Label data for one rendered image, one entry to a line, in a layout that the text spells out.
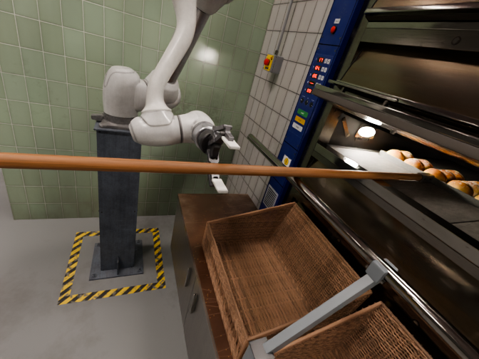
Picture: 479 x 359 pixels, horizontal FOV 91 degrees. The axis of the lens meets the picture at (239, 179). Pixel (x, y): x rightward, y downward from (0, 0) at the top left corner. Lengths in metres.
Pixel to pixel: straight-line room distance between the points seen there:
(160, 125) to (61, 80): 1.10
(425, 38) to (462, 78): 0.19
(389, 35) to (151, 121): 0.90
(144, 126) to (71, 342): 1.21
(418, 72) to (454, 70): 0.10
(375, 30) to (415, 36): 0.18
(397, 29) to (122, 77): 1.12
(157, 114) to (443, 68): 0.91
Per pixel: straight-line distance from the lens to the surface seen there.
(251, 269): 1.22
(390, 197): 1.00
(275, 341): 0.60
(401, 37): 1.11
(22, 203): 2.32
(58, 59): 1.85
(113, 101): 1.29
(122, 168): 0.58
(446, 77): 0.99
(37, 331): 1.76
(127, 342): 1.64
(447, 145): 0.77
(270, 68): 1.63
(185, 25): 0.96
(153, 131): 0.85
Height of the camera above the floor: 1.47
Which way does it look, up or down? 27 degrees down
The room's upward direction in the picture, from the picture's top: 16 degrees clockwise
